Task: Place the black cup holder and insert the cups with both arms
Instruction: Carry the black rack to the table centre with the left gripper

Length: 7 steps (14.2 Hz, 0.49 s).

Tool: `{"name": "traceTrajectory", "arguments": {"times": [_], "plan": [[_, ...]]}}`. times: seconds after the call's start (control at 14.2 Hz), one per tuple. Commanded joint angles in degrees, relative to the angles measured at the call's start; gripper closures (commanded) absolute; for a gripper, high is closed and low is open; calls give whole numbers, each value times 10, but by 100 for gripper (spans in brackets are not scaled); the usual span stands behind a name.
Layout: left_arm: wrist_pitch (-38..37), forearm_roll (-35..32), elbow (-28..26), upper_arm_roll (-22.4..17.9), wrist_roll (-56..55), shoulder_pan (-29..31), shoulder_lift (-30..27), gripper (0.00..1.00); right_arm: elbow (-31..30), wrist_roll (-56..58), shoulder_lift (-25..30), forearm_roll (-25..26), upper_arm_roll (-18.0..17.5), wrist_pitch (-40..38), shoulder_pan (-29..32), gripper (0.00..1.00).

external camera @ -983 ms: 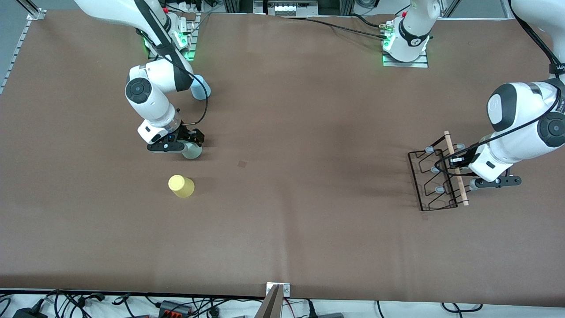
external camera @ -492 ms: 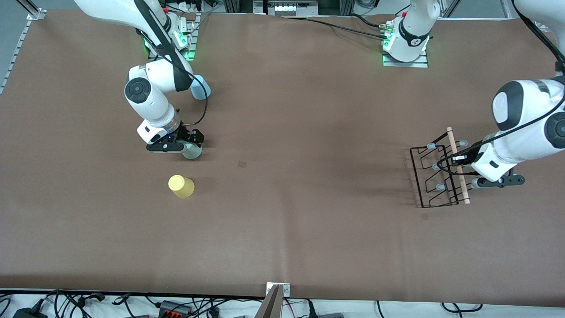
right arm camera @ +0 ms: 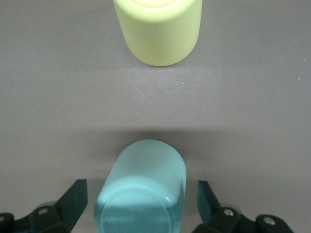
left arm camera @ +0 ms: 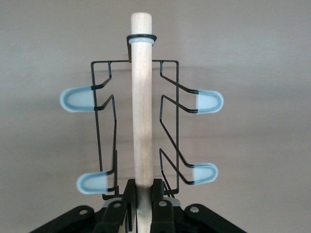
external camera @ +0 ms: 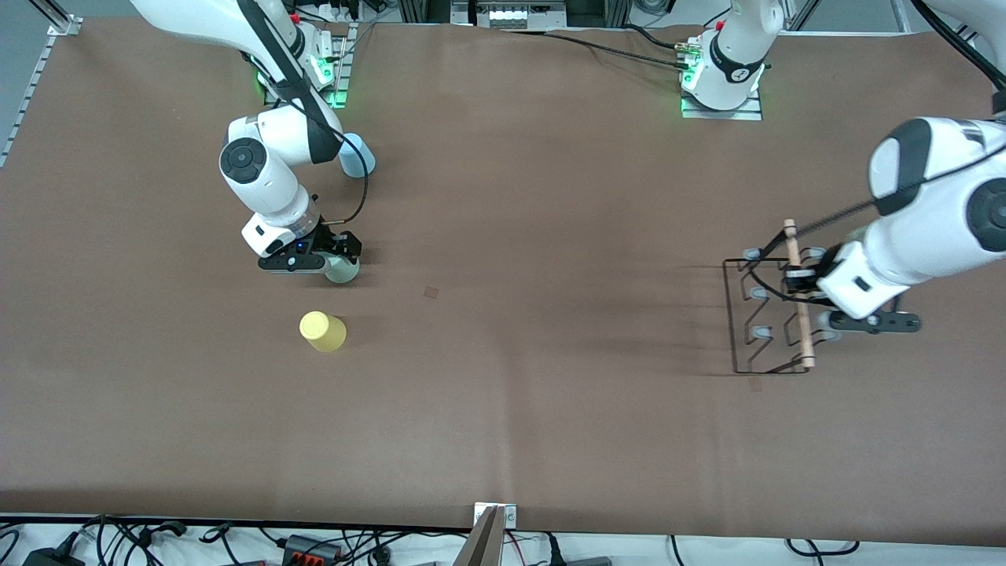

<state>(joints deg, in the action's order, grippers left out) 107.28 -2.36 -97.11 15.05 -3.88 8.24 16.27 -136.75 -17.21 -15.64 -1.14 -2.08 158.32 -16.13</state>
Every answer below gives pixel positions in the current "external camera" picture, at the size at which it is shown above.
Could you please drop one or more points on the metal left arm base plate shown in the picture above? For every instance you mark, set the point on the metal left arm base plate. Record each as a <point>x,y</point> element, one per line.
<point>721,114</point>

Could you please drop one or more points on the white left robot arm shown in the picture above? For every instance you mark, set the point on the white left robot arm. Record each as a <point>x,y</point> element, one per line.
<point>927,212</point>

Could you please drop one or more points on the light blue cup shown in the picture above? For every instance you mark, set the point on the light blue cup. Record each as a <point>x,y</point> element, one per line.
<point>357,157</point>

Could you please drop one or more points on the small metal edge bracket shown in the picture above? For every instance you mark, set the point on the small metal edge bracket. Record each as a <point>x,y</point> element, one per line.
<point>509,515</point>

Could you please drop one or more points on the white electronics box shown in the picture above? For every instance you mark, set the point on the white electronics box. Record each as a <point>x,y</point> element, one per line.
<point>519,12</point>

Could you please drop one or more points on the black orange connector box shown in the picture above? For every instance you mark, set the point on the black orange connector box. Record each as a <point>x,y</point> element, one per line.
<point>313,549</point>

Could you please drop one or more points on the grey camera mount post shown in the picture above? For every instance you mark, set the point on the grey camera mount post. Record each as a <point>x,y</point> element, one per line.
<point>481,546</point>

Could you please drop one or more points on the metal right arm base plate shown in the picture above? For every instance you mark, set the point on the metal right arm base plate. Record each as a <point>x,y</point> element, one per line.
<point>339,63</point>

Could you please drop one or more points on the yellow cup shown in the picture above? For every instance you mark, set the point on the yellow cup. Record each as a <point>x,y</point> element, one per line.
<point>322,332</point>

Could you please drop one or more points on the brown table mat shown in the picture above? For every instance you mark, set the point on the brown table mat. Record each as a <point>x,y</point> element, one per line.
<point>550,432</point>

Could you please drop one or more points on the pale green cup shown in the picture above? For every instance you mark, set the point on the pale green cup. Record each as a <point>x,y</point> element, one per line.
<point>343,273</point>

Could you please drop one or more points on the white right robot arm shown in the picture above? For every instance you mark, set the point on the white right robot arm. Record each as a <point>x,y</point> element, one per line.
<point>267,181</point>

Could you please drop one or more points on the black power adapter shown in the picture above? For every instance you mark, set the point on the black power adapter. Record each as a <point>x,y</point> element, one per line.
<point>51,559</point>

